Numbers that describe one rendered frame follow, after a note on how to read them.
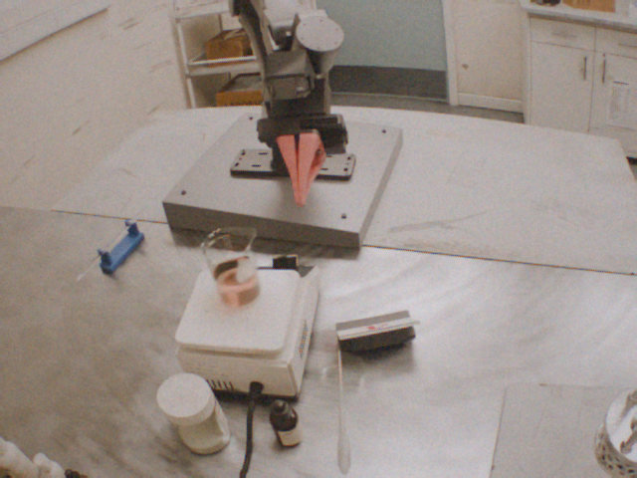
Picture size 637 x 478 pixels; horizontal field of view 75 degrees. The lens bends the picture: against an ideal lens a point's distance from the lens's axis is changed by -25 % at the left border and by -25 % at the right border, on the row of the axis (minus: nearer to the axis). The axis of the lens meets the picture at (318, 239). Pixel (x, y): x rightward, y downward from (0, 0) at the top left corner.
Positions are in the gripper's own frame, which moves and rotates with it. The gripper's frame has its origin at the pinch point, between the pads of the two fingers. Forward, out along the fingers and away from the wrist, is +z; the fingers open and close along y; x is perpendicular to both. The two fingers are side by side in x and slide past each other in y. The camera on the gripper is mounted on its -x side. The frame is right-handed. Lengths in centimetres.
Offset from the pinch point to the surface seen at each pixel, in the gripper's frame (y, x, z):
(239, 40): -72, 156, -143
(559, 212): 38.5, 21.2, -4.3
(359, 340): 6.8, 1.8, 15.8
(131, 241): -32.0, 15.7, 0.9
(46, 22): -122, 55, -100
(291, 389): 0.3, -3.2, 21.6
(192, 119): -39, 48, -37
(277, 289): -1.6, -2.3, 10.6
